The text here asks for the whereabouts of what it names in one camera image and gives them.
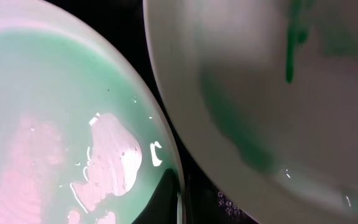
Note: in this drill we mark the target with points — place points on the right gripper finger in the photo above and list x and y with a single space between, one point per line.
162 206

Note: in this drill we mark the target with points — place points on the light green plate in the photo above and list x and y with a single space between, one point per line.
268 102
82 138

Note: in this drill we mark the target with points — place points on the round black tray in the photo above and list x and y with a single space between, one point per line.
130 25

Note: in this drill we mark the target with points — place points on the light green plate top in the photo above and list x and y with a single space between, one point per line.
268 102

